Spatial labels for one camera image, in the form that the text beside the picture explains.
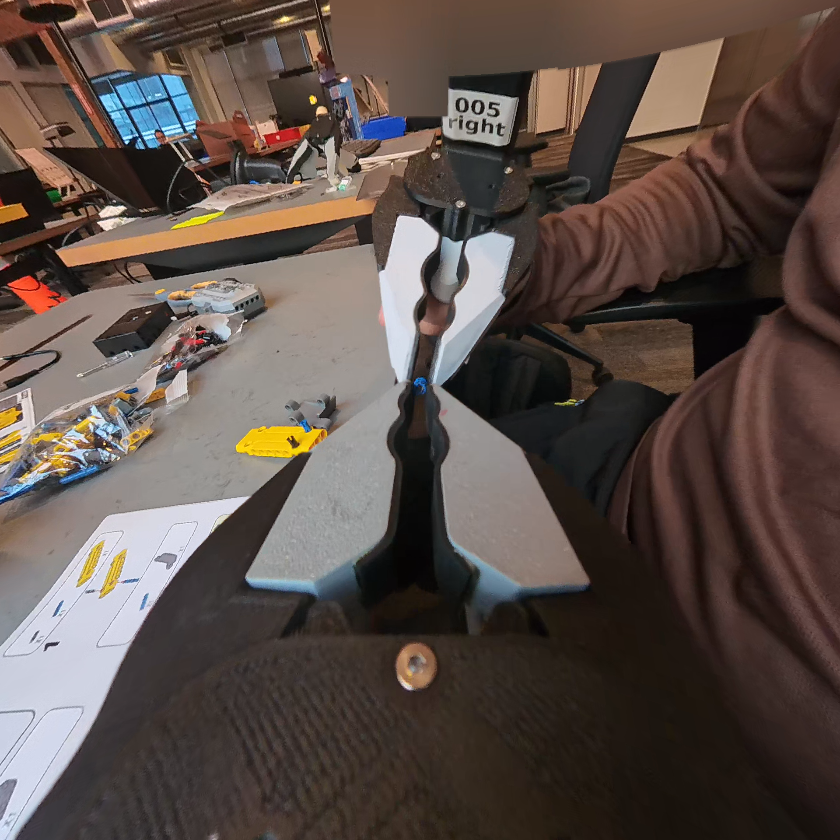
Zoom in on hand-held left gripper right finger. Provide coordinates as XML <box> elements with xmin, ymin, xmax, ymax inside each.
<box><xmin>427</xmin><ymin>384</ymin><xmax>592</xmax><ymax>634</ymax></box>

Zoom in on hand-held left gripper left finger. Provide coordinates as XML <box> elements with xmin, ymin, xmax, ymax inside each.
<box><xmin>245</xmin><ymin>382</ymin><xmax>412</xmax><ymax>602</ymax></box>

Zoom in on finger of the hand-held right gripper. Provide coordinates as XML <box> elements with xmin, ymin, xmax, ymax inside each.
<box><xmin>428</xmin><ymin>231</ymin><xmax>516</xmax><ymax>388</ymax></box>
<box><xmin>377</xmin><ymin>215</ymin><xmax>439</xmax><ymax>386</ymax></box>

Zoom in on yellow beam panel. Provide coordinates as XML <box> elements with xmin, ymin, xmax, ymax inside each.
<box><xmin>235</xmin><ymin>424</ymin><xmax>330</xmax><ymax>458</ymax></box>

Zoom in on bag of yellow blue parts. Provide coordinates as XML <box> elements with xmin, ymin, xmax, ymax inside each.
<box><xmin>0</xmin><ymin>386</ymin><xmax>156</xmax><ymax>508</ymax></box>

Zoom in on person's right forearm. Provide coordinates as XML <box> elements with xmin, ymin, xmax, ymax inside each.
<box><xmin>499</xmin><ymin>20</ymin><xmax>840</xmax><ymax>329</ymax></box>

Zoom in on grey desk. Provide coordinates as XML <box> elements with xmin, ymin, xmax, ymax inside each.
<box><xmin>0</xmin><ymin>244</ymin><xmax>409</xmax><ymax>657</ymax></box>

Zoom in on person's right hand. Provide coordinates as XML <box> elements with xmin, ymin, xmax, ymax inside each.
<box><xmin>419</xmin><ymin>297</ymin><xmax>458</xmax><ymax>337</ymax></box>

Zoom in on brown cardboard sheet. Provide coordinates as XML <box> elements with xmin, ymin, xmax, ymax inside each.
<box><xmin>356</xmin><ymin>141</ymin><xmax>438</xmax><ymax>202</ymax></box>

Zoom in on black backpack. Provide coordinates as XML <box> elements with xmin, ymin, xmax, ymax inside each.
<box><xmin>451</xmin><ymin>336</ymin><xmax>573</xmax><ymax>422</ymax></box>

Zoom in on person's legs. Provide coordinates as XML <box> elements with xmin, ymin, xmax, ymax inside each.
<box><xmin>489</xmin><ymin>377</ymin><xmax>678</xmax><ymax>521</ymax></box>

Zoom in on black office chair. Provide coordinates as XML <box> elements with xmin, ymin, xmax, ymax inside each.
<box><xmin>512</xmin><ymin>51</ymin><xmax>662</xmax><ymax>389</ymax></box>
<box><xmin>228</xmin><ymin>140</ymin><xmax>287</xmax><ymax>187</ymax></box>
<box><xmin>563</xmin><ymin>259</ymin><xmax>786</xmax><ymax>379</ymax></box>

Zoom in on black white legged robot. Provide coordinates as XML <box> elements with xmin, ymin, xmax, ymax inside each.
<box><xmin>284</xmin><ymin>104</ymin><xmax>363</xmax><ymax>186</ymax></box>

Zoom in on grey control hub block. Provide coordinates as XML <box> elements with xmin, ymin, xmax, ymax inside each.
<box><xmin>189</xmin><ymin>277</ymin><xmax>268</xmax><ymax>322</ymax></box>

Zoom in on paper sheets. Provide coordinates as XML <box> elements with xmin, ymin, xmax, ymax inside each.
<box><xmin>189</xmin><ymin>181</ymin><xmax>316</xmax><ymax>214</ymax></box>

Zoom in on wood-edged grey table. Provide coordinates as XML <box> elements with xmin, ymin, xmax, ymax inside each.
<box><xmin>56</xmin><ymin>128</ymin><xmax>422</xmax><ymax>281</ymax></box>

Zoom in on black monitor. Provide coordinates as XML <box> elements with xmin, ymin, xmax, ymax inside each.
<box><xmin>45</xmin><ymin>144</ymin><xmax>212</xmax><ymax>215</ymax></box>
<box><xmin>268</xmin><ymin>67</ymin><xmax>330</xmax><ymax>127</ymax></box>

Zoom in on bag of red black parts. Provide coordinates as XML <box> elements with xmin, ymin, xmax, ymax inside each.
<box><xmin>134</xmin><ymin>312</ymin><xmax>248</xmax><ymax>406</ymax></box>

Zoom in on person's brown sweater torso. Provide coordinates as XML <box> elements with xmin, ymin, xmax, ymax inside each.
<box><xmin>607</xmin><ymin>131</ymin><xmax>840</xmax><ymax>840</ymax></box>

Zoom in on small black box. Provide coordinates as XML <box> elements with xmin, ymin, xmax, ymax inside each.
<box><xmin>92</xmin><ymin>302</ymin><xmax>176</xmax><ymax>358</ymax></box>

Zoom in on white instruction booklet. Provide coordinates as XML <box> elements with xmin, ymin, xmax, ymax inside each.
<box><xmin>0</xmin><ymin>497</ymin><xmax>252</xmax><ymax>840</ymax></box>

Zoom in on large window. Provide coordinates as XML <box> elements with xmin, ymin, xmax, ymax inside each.
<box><xmin>91</xmin><ymin>71</ymin><xmax>199</xmax><ymax>150</ymax></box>

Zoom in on yellow grey sticker sheet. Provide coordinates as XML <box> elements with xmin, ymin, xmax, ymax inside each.
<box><xmin>0</xmin><ymin>387</ymin><xmax>38</xmax><ymax>462</ymax></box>

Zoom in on orange plastic object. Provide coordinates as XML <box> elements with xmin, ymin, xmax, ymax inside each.
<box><xmin>8</xmin><ymin>274</ymin><xmax>68</xmax><ymax>314</ymax></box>

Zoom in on small clear-handled screwdriver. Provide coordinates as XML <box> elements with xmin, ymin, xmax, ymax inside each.
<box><xmin>75</xmin><ymin>350</ymin><xmax>135</xmax><ymax>381</ymax></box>

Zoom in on black USB cable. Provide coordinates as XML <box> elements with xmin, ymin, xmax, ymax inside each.
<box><xmin>0</xmin><ymin>348</ymin><xmax>61</xmax><ymax>392</ymax></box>

